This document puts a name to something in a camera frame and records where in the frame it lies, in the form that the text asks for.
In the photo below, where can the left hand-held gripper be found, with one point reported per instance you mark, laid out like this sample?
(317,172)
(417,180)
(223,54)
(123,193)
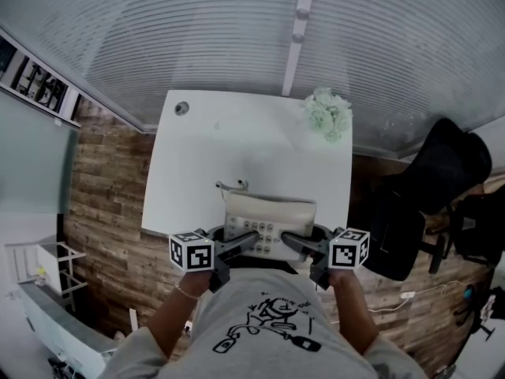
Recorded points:
(191,253)

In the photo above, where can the frosted glass panel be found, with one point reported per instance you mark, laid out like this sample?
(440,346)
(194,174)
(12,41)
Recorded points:
(35,160)

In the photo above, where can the grey window blinds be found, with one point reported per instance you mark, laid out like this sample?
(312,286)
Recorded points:
(197,34)

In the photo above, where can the black chair with armrest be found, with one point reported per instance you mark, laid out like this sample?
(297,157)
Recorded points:
(479,227)

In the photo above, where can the person's right forearm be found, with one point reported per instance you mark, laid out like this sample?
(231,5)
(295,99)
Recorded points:
(353,314)

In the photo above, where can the white table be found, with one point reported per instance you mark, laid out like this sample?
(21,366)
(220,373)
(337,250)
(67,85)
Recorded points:
(244,144)

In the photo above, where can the grey printed t-shirt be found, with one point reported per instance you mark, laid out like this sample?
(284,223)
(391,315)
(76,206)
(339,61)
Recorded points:
(268,350)

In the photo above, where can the white counter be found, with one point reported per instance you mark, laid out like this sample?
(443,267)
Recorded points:
(55,330)

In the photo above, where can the pale green flower bunch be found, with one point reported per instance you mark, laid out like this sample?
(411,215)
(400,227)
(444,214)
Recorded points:
(329,115)

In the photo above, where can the white window mullion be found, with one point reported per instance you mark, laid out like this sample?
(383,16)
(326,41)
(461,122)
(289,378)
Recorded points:
(300,34)

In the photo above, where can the white power strip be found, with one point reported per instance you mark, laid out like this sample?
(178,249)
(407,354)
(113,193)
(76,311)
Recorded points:
(408,295)

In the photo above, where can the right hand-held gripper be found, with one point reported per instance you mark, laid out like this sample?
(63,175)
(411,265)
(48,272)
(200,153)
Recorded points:
(349,249)

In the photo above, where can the white metal rack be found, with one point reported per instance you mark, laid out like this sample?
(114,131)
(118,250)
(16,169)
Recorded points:
(59,269)

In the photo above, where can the black office chair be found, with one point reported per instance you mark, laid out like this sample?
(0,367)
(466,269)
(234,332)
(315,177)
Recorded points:
(442,172)

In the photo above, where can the person's left forearm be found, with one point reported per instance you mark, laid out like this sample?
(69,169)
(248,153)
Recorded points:
(175,318)

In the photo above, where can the black and white photo strip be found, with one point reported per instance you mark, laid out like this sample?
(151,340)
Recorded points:
(37,83)

